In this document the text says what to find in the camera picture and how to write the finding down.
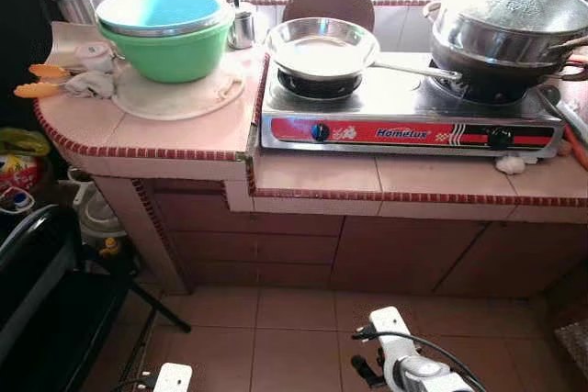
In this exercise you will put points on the steel frying pan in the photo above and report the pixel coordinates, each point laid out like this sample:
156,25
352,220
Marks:
322,48

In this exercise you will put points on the grey dish cloth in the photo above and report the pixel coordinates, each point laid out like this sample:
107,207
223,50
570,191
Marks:
89,85

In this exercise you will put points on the colourful plastic bags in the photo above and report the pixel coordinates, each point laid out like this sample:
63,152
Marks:
20,167

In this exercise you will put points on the brown wooden base cabinet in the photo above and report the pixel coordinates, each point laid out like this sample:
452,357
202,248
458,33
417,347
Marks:
367,245

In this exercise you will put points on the small steel mug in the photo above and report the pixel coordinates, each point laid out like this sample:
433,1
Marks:
243,25

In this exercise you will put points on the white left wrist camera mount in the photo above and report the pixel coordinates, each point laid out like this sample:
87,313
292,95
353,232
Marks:
173,378

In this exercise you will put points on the grey floor mat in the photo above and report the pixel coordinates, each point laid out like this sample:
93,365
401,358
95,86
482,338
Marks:
574,346

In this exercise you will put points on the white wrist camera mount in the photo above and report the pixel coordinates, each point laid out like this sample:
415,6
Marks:
390,337
173,378

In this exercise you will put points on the round white cutting board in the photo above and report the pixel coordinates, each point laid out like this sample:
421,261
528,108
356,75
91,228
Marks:
184,103

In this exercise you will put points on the white garlic bulb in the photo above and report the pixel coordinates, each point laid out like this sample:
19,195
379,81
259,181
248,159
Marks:
509,165

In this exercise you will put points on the green plastic basin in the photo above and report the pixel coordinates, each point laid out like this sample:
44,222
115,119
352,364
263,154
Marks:
165,57

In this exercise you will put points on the steel and red gas stove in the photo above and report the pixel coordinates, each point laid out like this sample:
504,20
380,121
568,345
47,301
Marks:
404,107

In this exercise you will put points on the white plastic water container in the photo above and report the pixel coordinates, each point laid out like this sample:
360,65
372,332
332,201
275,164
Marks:
96,213

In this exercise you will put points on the white rectangular plastic bar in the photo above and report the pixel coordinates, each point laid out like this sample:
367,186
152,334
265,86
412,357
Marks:
565,112

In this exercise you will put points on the black metal cart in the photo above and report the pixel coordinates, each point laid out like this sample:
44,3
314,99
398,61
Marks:
46,300

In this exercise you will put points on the steel pot with lid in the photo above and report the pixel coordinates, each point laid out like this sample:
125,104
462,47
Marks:
510,6

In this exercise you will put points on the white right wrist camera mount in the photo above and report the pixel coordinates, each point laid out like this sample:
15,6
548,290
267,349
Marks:
390,337

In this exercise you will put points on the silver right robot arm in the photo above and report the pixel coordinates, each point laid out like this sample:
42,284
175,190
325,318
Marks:
427,375

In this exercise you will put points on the orange plastic utensil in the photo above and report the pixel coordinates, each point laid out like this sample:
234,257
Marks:
39,90
48,71

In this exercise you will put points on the black wok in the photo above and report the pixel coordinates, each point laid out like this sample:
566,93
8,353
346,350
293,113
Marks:
496,80

